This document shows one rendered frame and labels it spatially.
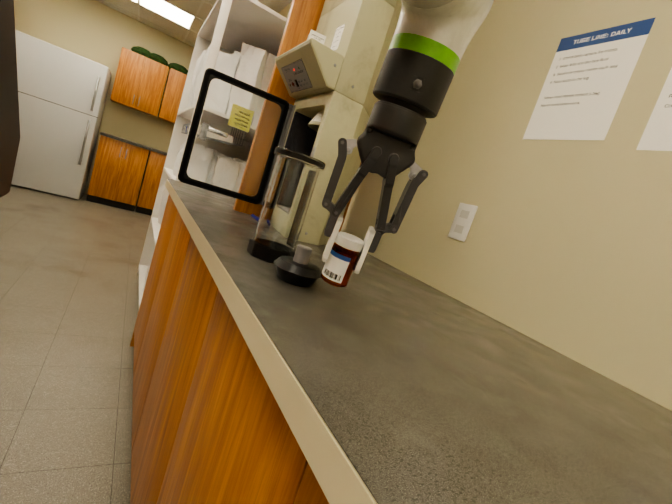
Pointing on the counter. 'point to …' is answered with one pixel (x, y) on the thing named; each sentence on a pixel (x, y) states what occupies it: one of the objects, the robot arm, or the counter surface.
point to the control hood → (317, 63)
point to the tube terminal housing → (345, 97)
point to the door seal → (196, 125)
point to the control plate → (296, 76)
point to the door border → (197, 129)
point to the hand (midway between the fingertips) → (347, 245)
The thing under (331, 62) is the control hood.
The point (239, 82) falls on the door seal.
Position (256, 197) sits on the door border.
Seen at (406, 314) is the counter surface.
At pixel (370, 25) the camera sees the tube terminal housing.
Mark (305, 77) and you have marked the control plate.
